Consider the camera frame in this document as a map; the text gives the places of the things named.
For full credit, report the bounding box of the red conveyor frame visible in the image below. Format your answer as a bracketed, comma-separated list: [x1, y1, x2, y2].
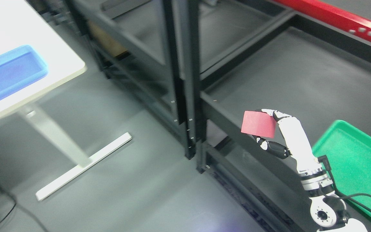
[276, 0, 371, 42]

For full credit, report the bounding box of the black metal shelf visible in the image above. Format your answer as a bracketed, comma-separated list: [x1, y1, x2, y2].
[31, 0, 196, 160]
[174, 0, 371, 232]

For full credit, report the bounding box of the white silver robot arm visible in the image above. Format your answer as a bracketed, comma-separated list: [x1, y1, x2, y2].
[301, 170, 368, 232]

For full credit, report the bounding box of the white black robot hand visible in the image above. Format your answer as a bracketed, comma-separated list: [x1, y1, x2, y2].
[254, 109, 323, 176]

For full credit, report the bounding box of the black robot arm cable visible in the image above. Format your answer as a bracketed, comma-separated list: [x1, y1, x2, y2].
[318, 155, 371, 232]

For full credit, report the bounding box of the black floor cable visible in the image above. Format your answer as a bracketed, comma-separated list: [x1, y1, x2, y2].
[0, 168, 49, 232]

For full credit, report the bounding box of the green plastic tray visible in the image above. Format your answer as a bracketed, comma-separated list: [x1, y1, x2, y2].
[312, 120, 371, 195]

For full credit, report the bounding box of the black metal shelf right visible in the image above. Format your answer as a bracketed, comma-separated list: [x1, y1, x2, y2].
[174, 0, 371, 232]

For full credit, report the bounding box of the blue plastic tray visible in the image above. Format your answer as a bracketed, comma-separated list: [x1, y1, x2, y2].
[0, 44, 49, 100]

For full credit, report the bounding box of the black metal shelf left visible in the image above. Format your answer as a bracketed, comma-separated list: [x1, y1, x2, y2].
[31, 0, 196, 160]

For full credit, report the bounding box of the pink foam block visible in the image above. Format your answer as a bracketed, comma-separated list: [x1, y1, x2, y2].
[241, 111, 277, 138]

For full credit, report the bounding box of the white table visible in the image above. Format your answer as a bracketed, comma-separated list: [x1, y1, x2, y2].
[0, 0, 132, 201]

